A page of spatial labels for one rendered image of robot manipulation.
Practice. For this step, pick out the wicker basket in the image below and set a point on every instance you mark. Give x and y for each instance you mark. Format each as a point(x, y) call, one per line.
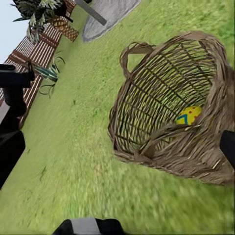
point(190, 151)

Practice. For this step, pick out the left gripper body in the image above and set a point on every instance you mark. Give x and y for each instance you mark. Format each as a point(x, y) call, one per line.
point(12, 85)

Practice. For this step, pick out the easter egg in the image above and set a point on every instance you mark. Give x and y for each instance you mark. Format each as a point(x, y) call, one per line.
point(189, 114)

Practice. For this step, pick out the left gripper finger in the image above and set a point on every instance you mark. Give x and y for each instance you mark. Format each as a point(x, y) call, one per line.
point(30, 72)

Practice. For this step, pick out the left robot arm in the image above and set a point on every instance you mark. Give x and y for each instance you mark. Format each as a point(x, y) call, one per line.
point(12, 86)

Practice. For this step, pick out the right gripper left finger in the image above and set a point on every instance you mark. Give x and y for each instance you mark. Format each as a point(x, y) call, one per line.
point(12, 145)

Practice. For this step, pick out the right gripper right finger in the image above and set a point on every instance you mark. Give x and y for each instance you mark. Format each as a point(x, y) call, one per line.
point(227, 146)

